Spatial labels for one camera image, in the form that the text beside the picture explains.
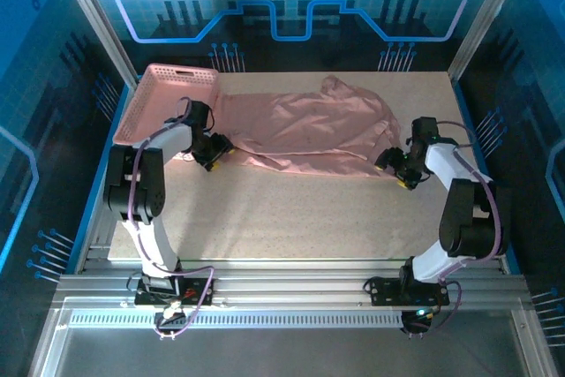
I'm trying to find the pink plastic basket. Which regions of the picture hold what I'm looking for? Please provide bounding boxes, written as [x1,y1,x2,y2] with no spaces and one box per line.
[112,63,221,147]

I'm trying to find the pink t-shirt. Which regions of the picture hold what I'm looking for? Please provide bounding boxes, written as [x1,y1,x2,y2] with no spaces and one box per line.
[215,75,403,179]

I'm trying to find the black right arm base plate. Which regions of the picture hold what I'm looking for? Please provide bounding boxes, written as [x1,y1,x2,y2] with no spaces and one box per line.
[368,277,451,307]

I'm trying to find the aluminium frame rail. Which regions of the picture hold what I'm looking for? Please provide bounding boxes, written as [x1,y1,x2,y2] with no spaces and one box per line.
[52,260,533,310]

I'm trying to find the black cable pass-through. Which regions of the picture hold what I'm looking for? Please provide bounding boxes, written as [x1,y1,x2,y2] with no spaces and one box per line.
[153,311,187,337]
[399,309,438,337]

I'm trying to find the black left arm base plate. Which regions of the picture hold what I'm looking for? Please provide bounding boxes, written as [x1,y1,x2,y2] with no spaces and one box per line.
[133,278,216,307]

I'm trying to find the aluminium frame post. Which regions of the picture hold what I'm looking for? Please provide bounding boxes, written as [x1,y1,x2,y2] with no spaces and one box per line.
[448,0,529,82]
[50,0,139,89]

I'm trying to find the slotted grey cable duct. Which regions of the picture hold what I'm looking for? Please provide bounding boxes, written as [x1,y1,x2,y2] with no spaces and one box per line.
[68,311,405,329]

